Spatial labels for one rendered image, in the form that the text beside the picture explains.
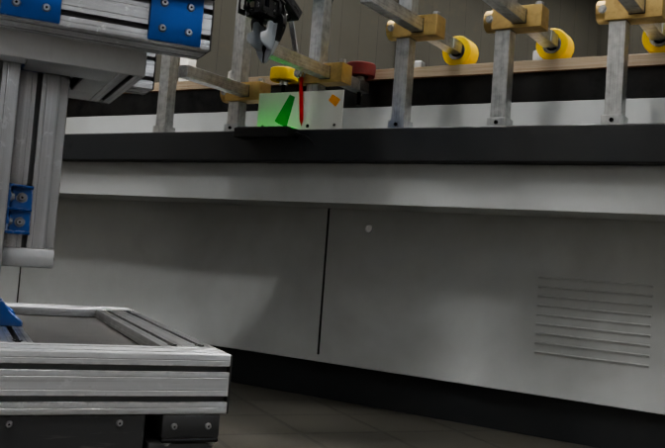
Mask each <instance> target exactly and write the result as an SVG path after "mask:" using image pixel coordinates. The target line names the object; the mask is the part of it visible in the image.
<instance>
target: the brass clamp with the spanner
mask: <svg viewBox="0 0 665 448"><path fill-rule="evenodd" d="M324 64H325V65H328V66H330V67H331V69H330V78H323V79H320V78H317V77H314V76H312V75H309V74H307V73H306V75H305V77H304V78H303V86H307V84H321V85H324V86H326V87H333V86H350V85H351V75H352V66H351V65H348V64H346V63H344V62H329V63H324Z"/></svg>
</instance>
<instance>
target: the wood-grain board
mask: <svg viewBox="0 0 665 448"><path fill-rule="evenodd" d="M493 65H494V62H489V63H473V64H456V65H440V66H424V67H414V79H419V78H438V77H457V76H476V75H493ZM648 66H665V52H654V53H639V54H629V55H628V65H627V68H629V67H648ZM591 69H607V56H606V55H605V56H589V57H572V58H555V59H540V60H523V61H514V74H515V73H534V72H552V71H572V70H591ZM394 70H395V68H390V69H376V73H375V78H374V79H370V80H365V81H381V80H394ZM259 78H264V79H265V83H267V84H270V85H271V86H280V85H279V83H276V82H273V81H271V80H270V76H258V77H248V82H252V81H258V79H259ZM158 89H159V82H158V83H154V88H153V90H152V91H150V92H149V93H151V92H158ZM209 89H214V88H211V87H208V86H204V85H201V84H198V83H195V82H192V81H177V84H176V91H190V90H209Z"/></svg>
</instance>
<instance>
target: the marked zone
mask: <svg viewBox="0 0 665 448"><path fill-rule="evenodd" d="M294 100H295V97H294V96H292V95H289V97H288V99H287V100H286V102H285V104H284V106H283V107H282V109H281V111H280V113H279V114H278V116H277V118H276V120H275V122H276V123H278V124H279V125H281V126H287V124H288V121H289V117H290V114H291V110H292V107H293V103H294Z"/></svg>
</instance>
